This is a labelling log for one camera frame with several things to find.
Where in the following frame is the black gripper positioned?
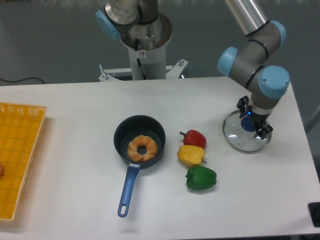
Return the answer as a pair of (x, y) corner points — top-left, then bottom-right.
(247, 106), (273, 140)

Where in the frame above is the glass pot lid blue knob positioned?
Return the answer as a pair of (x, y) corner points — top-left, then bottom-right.
(222, 110), (271, 154)

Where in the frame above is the dark pot blue handle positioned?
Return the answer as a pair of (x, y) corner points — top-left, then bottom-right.
(113, 115), (166, 218)

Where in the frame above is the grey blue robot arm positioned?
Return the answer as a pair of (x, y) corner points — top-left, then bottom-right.
(95, 0), (290, 139)

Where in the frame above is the red bell pepper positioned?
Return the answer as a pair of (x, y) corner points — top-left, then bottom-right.
(179, 129), (207, 149)

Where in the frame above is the yellow bell pepper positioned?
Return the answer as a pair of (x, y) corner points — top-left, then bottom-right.
(177, 145), (206, 168)

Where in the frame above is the green bell pepper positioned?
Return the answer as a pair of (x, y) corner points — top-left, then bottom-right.
(185, 165), (217, 190)

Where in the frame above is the black object at table edge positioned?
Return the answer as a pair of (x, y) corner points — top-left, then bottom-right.
(308, 202), (320, 228)

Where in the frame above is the yellow woven basket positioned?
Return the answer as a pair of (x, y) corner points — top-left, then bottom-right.
(0, 102), (47, 222)

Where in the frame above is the black camera bracket on wrist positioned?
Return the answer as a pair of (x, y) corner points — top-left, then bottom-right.
(236, 95), (251, 119)

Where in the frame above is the glazed ring bread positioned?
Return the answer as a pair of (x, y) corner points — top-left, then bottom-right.
(127, 135), (158, 162)

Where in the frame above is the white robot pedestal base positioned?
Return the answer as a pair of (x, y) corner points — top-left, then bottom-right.
(96, 10), (188, 80)

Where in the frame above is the black floor cable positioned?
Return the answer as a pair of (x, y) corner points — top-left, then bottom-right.
(0, 76), (46, 85)

